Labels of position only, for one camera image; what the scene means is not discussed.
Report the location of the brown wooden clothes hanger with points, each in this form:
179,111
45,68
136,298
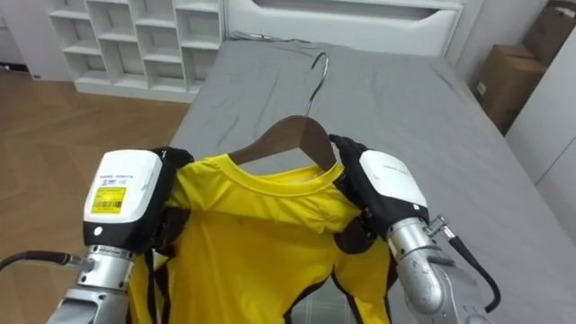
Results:
292,132

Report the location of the white cube shelf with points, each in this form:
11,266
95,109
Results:
135,45

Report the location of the white cabinet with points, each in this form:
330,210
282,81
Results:
546,130

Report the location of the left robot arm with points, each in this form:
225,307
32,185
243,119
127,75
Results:
96,288

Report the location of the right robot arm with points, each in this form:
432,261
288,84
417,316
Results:
432,279

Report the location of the tall brown cardboard box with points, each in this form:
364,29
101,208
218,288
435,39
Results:
551,31

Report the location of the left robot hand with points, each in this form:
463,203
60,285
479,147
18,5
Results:
130,189

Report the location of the grey bed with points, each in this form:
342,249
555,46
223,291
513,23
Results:
405,135

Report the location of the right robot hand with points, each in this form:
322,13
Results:
382,189

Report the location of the yellow shirt with black stripes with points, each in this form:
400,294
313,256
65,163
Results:
256,243

